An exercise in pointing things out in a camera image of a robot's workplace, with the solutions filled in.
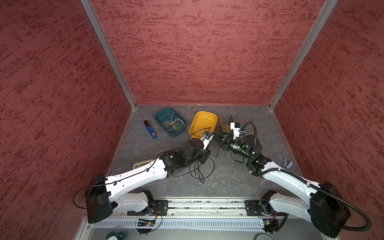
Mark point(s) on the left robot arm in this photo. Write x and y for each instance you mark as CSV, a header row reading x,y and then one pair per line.
x,y
104,195

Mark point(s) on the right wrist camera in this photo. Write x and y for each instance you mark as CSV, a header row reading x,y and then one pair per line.
x,y
237,130

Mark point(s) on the small blue grey clip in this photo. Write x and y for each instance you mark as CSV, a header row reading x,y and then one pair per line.
x,y
287,164

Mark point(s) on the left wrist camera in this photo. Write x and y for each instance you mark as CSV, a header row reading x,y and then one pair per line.
x,y
207,137

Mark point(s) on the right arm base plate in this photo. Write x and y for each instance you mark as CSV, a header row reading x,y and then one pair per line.
x,y
253,209

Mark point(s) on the yellow plastic bin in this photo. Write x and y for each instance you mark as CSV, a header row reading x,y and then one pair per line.
x,y
203,121

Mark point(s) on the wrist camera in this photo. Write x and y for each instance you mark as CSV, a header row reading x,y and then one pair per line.
x,y
237,130
207,137

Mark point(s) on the teal object below rail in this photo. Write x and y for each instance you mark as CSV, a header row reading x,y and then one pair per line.
x,y
116,234

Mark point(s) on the right corner aluminium post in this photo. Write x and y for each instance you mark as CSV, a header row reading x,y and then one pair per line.
x,y
317,26

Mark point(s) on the left corner aluminium post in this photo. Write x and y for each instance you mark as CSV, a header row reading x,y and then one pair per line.
x,y
92,15

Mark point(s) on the corner aluminium post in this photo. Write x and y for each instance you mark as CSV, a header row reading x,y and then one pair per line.
x,y
92,15
317,26

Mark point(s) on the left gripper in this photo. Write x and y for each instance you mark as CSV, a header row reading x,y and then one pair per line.
x,y
205,154

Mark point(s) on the teal plastic bin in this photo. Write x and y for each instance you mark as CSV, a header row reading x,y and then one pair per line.
x,y
171,122

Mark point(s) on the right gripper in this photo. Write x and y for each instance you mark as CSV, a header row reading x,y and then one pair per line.
x,y
225,142

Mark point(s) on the yellow calculator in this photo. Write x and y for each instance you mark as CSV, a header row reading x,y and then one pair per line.
x,y
142,163

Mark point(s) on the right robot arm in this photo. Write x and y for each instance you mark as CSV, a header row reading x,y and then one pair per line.
x,y
320,204

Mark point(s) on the grey perforated cable spool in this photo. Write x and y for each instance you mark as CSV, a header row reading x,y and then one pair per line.
x,y
226,127

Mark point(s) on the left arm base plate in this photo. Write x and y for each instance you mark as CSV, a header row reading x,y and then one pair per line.
x,y
160,207

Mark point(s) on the aluminium front rail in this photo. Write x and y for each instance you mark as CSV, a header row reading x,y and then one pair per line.
x,y
204,207

